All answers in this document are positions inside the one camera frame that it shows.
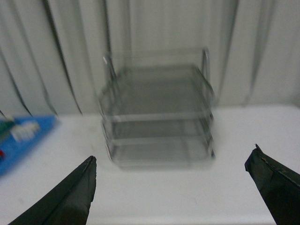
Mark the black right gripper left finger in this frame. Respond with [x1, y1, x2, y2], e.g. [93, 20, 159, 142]
[10, 156, 97, 225]

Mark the white circuit breaker module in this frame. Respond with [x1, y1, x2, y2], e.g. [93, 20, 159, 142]
[10, 121, 40, 142]

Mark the blue plastic tray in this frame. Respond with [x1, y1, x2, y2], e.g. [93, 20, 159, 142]
[0, 115, 58, 175]

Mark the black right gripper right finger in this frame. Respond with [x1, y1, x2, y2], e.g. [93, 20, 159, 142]
[244, 145, 300, 225]

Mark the green terminal block module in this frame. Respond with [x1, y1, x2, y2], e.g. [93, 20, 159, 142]
[0, 116, 15, 137]

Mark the silver mesh tiered rack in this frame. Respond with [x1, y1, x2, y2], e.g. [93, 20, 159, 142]
[98, 47, 215, 167]

